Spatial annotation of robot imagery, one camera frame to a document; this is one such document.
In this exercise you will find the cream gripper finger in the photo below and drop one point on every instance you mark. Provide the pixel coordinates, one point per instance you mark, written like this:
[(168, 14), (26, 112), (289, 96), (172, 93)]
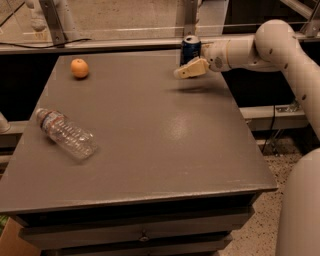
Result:
[(195, 67)]

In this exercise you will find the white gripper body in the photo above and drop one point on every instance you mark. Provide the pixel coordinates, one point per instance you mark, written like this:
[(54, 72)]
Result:
[(216, 55)]

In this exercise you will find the blue pepsi can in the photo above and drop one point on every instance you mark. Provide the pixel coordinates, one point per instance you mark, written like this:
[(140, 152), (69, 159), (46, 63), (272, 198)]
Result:
[(190, 48)]

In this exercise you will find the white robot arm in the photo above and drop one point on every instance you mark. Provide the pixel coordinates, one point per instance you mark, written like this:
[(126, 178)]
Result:
[(274, 47)]

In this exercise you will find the clear plastic water bottle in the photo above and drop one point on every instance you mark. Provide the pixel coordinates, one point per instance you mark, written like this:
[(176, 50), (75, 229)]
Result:
[(78, 142)]

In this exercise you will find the grey drawer cabinet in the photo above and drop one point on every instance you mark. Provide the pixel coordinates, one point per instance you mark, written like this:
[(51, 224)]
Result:
[(175, 161)]

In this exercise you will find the orange fruit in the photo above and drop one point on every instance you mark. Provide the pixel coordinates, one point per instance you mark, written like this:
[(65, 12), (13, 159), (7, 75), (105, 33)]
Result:
[(79, 68)]

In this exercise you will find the metal drawer knob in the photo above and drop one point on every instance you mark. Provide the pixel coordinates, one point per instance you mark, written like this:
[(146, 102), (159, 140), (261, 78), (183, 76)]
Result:
[(144, 238)]

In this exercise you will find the cardboard box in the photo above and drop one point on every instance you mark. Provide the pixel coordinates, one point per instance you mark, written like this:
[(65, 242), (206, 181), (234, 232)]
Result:
[(12, 245)]

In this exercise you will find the metal frame bracket centre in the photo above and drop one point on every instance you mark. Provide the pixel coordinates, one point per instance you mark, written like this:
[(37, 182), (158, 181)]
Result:
[(190, 16)]

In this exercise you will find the metal frame bracket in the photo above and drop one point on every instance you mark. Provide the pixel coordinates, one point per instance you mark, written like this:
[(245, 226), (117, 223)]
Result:
[(53, 22), (190, 16)]

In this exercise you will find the metal frame bracket left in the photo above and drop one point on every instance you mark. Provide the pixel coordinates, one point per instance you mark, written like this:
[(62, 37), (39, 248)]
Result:
[(53, 22)]

